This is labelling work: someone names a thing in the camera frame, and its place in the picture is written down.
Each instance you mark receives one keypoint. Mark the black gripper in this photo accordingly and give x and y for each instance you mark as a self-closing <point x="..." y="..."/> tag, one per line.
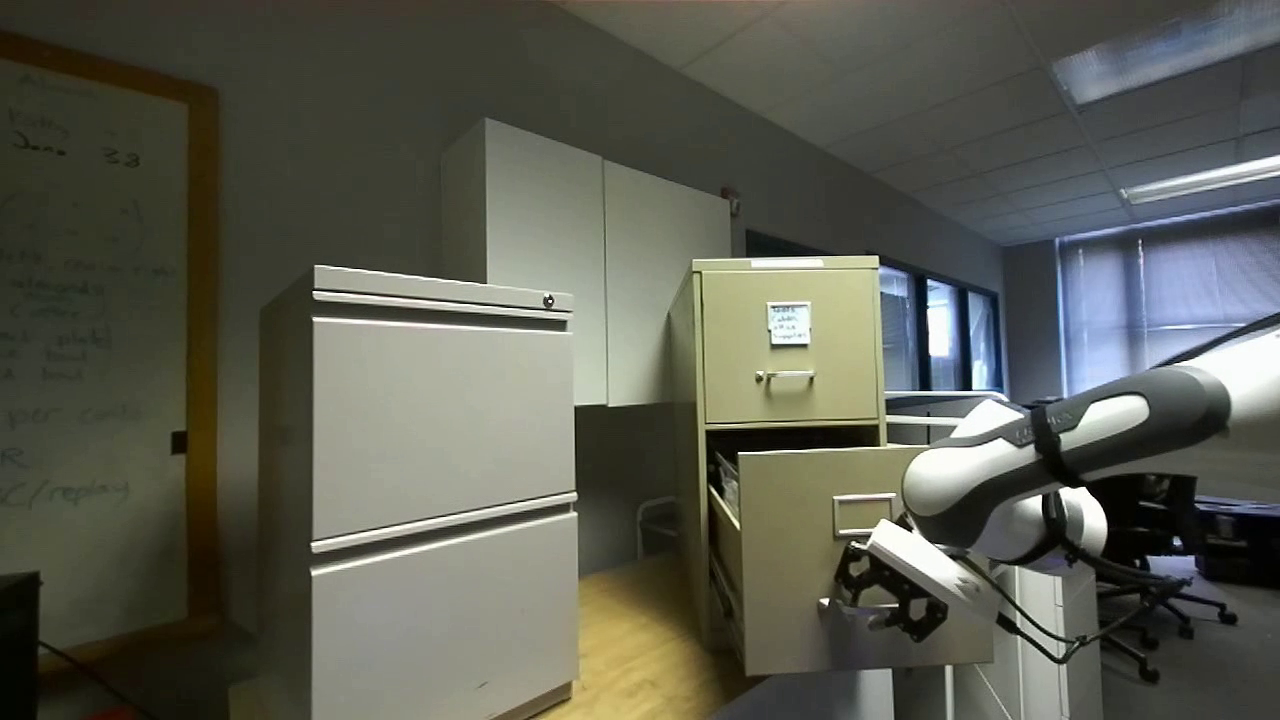
<point x="935" y="567"/>

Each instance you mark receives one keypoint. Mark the black monitor corner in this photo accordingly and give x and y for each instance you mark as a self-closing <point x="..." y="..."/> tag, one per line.
<point x="18" y="646"/>

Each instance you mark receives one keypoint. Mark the grey two-drawer file cabinet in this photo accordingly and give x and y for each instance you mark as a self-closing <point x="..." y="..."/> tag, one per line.
<point x="427" y="492"/>

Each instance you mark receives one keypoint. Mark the dark office desk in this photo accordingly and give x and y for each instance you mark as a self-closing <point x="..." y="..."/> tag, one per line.
<point x="1241" y="535"/>

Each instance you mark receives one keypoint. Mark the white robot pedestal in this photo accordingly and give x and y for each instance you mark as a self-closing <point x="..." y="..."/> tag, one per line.
<point x="1035" y="653"/>

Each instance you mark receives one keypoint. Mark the window with grey blinds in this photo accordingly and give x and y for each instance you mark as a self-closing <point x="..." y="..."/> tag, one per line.
<point x="1167" y="301"/>

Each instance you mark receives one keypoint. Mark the large ceiling light panel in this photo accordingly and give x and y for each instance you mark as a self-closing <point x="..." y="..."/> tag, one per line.
<point x="1163" y="51"/>

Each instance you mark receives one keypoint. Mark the black office chair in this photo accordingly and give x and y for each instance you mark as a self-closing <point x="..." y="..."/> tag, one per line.
<point x="1154" y="563"/>

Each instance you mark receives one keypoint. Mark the narrow ceiling light strip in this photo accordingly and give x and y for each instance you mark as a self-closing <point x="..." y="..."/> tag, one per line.
<point x="1203" y="180"/>

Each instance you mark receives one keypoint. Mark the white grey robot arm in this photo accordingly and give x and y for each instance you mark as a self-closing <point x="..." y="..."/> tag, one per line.
<point x="1067" y="454"/>

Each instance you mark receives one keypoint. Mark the beige file cabinet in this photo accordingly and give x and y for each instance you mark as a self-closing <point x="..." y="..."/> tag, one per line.
<point x="786" y="454"/>

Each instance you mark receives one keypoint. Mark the white wall cabinet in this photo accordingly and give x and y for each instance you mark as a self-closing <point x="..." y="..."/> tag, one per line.
<point x="584" y="265"/>

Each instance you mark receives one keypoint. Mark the dark interior window row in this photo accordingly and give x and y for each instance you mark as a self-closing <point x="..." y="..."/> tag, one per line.
<point x="943" y="335"/>

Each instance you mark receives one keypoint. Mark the wood framed whiteboard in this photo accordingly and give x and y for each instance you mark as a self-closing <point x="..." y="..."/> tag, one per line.
<point x="93" y="347"/>

